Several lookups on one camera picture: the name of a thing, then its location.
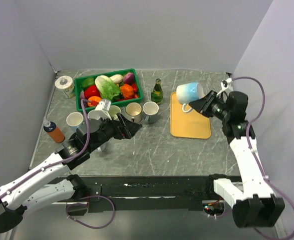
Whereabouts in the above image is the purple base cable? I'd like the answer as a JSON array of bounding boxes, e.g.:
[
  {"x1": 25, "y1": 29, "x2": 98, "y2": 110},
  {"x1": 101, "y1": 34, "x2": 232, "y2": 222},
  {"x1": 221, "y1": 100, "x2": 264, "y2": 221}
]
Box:
[{"x1": 65, "y1": 193, "x2": 116, "y2": 229}]

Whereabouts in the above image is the red bell pepper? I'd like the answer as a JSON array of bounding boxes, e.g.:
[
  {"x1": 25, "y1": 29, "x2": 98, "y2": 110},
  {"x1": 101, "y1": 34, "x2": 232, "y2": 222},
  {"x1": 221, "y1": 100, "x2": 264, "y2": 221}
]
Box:
[{"x1": 84, "y1": 85, "x2": 100, "y2": 99}]

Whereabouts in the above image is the light blue mug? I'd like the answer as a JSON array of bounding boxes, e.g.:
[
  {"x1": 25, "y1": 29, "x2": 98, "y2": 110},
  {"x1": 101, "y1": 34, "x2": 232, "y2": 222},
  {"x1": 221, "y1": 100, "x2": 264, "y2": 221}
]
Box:
[{"x1": 176, "y1": 82, "x2": 204, "y2": 113}]

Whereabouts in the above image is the green napa cabbage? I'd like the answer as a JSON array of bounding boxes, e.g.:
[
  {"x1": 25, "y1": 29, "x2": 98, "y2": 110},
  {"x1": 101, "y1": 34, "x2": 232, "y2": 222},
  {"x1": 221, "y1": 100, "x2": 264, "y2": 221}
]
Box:
[{"x1": 95, "y1": 75, "x2": 121, "y2": 102}]

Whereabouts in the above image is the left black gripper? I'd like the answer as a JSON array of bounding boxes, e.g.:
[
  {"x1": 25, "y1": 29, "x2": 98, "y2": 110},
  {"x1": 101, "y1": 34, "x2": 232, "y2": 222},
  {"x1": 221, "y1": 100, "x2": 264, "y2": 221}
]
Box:
[{"x1": 88, "y1": 112, "x2": 142, "y2": 152}]

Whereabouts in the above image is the orange pumpkin toy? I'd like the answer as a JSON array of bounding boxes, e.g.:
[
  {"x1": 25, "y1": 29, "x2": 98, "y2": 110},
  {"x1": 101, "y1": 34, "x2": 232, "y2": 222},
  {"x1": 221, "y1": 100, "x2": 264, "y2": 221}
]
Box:
[{"x1": 120, "y1": 83, "x2": 135, "y2": 99}]

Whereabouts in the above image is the purple eggplant toy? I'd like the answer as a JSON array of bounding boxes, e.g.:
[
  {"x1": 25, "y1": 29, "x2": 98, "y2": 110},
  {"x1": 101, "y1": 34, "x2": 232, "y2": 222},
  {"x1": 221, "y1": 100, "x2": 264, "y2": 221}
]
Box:
[{"x1": 79, "y1": 91, "x2": 85, "y2": 100}]

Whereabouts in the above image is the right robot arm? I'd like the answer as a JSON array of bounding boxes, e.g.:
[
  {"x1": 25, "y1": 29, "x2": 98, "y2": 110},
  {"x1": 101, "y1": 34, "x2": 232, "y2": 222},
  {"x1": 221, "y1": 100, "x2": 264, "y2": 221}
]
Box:
[{"x1": 189, "y1": 90, "x2": 285, "y2": 228}]

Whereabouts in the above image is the white green paper cup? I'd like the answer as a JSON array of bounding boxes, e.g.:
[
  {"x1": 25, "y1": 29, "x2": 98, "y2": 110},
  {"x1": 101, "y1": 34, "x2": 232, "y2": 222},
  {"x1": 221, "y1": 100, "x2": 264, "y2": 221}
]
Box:
[{"x1": 55, "y1": 75, "x2": 75, "y2": 99}]

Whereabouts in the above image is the cream ribbed mug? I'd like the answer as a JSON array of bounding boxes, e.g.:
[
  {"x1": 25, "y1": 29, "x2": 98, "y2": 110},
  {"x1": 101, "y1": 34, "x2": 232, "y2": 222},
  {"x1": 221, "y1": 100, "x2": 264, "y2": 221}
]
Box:
[{"x1": 125, "y1": 102, "x2": 142, "y2": 123}]

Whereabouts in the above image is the green bell pepper toy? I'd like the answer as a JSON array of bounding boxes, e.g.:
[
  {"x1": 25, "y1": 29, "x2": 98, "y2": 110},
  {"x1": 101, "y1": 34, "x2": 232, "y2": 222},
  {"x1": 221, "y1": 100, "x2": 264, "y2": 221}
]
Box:
[{"x1": 81, "y1": 77, "x2": 95, "y2": 89}]

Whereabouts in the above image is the grey printed mug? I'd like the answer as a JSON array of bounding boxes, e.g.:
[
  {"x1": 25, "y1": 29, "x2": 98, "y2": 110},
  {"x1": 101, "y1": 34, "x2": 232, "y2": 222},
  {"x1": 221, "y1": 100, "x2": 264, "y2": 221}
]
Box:
[{"x1": 87, "y1": 110, "x2": 103, "y2": 120}]

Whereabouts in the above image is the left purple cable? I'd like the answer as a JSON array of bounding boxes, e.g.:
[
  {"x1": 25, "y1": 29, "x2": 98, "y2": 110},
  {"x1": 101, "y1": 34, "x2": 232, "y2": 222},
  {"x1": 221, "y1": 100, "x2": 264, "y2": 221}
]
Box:
[{"x1": 0, "y1": 98, "x2": 91, "y2": 232}]

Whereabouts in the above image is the red chili toy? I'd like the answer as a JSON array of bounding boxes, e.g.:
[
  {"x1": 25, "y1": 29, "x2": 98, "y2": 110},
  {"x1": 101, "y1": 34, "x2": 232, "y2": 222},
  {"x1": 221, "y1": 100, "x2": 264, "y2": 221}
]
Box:
[{"x1": 131, "y1": 83, "x2": 139, "y2": 99}]

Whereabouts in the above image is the purple onion toy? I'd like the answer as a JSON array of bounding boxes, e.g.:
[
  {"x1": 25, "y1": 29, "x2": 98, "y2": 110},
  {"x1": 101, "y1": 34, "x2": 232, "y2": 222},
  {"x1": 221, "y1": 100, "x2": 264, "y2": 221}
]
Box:
[{"x1": 123, "y1": 72, "x2": 135, "y2": 85}]

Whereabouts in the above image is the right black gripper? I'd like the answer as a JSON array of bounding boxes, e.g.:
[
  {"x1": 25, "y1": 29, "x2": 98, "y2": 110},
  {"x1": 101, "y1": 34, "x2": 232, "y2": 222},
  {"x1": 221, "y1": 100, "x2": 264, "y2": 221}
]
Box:
[{"x1": 188, "y1": 90, "x2": 230, "y2": 122}]

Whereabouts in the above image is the dark grey blue mug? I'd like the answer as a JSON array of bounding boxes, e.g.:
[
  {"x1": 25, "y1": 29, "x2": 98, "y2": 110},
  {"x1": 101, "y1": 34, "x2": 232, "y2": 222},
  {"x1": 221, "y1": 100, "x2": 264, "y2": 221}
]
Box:
[{"x1": 142, "y1": 101, "x2": 159, "y2": 124}]

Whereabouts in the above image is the green plastic crate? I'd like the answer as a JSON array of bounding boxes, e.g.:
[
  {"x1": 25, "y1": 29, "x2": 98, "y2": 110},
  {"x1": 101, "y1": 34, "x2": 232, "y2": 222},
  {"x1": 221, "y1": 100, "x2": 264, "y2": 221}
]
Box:
[{"x1": 74, "y1": 68, "x2": 144, "y2": 112}]

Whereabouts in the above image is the green glass bottle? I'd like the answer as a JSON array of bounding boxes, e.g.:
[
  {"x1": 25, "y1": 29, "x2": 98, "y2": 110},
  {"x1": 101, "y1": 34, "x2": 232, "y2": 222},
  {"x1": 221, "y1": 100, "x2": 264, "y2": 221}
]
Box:
[{"x1": 151, "y1": 78, "x2": 163, "y2": 105}]

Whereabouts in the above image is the green mug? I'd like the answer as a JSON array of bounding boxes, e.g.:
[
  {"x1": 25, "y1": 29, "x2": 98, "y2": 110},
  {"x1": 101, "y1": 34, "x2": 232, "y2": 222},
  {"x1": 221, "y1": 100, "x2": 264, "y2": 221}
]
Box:
[{"x1": 109, "y1": 105, "x2": 121, "y2": 120}]

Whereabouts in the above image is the orange spray bottle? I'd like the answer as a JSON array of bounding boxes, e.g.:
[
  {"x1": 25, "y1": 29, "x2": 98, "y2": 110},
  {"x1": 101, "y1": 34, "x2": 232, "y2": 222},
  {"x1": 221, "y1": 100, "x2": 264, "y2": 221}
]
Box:
[{"x1": 43, "y1": 118, "x2": 65, "y2": 143}]

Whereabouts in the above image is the yellow tray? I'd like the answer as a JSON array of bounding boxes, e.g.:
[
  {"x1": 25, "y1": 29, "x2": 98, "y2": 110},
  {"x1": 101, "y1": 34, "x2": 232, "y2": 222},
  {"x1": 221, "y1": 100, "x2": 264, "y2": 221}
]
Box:
[{"x1": 170, "y1": 92, "x2": 211, "y2": 140}]

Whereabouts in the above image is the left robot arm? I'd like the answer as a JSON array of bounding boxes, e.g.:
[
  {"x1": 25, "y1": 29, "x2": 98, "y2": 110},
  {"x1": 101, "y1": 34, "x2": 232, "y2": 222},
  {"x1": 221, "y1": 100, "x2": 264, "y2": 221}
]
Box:
[{"x1": 0, "y1": 113, "x2": 142, "y2": 234}]

